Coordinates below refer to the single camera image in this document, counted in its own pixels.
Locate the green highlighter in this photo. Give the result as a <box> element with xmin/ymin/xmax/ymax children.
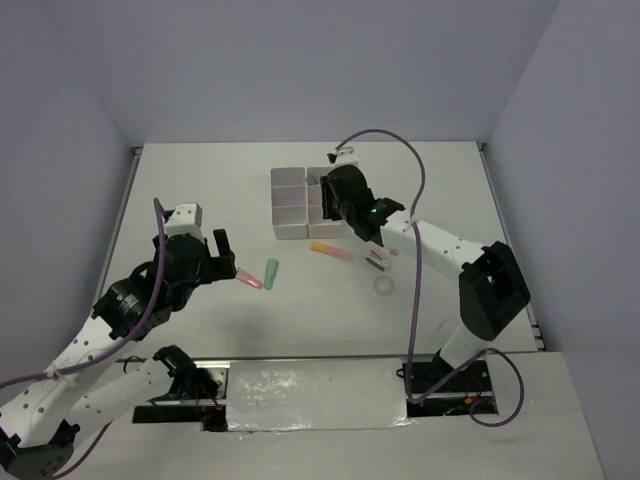
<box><xmin>263</xmin><ymin>258</ymin><xmax>279</xmax><ymax>290</ymax></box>

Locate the orange pink highlighter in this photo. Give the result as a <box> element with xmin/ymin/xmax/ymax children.
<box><xmin>310</xmin><ymin>241</ymin><xmax>354</xmax><ymax>260</ymax></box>

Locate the pink stapler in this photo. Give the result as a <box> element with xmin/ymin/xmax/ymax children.
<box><xmin>365</xmin><ymin>244</ymin><xmax>391</xmax><ymax>272</ymax></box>

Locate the clear tape roll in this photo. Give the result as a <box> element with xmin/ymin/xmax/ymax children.
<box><xmin>373</xmin><ymin>275</ymin><xmax>395</xmax><ymax>296</ymax></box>

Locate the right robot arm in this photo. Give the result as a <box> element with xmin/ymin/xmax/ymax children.
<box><xmin>320</xmin><ymin>165</ymin><xmax>531</xmax><ymax>391</ymax></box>

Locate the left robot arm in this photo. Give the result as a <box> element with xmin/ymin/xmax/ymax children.
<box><xmin>1</xmin><ymin>229</ymin><xmax>236</xmax><ymax>479</ymax></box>

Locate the right white organizer tray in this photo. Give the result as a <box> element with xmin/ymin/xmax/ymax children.
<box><xmin>306</xmin><ymin>166</ymin><xmax>347</xmax><ymax>239</ymax></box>

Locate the silver foil cover plate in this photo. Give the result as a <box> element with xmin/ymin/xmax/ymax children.
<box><xmin>226</xmin><ymin>358</ymin><xmax>410</xmax><ymax>432</ymax></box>

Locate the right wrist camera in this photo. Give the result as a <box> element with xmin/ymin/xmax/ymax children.
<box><xmin>327</xmin><ymin>145</ymin><xmax>359</xmax><ymax>167</ymax></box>

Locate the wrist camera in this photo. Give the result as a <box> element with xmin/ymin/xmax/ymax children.
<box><xmin>164</xmin><ymin>202</ymin><xmax>204</xmax><ymax>242</ymax></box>
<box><xmin>327</xmin><ymin>145</ymin><xmax>359</xmax><ymax>167</ymax></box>

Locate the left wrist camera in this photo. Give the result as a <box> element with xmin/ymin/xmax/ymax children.
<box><xmin>164</xmin><ymin>202</ymin><xmax>204</xmax><ymax>242</ymax></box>

